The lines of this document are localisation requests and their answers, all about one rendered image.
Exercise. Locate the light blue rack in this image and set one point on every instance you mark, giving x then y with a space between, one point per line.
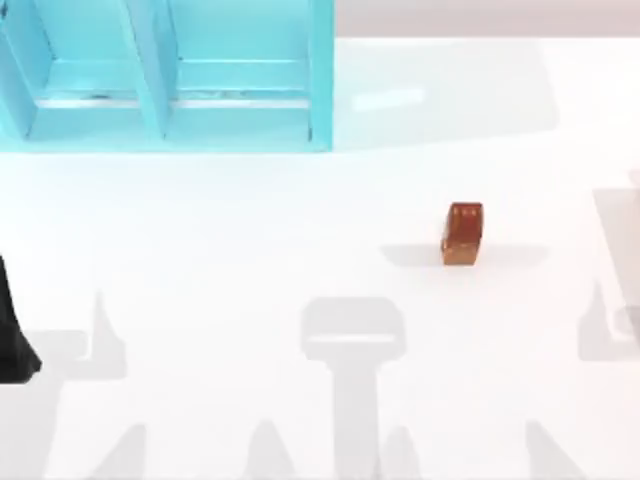
240 75

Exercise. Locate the brown bread loaf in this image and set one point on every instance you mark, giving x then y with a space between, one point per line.
462 235

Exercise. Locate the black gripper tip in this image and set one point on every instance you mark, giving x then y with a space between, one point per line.
12 345

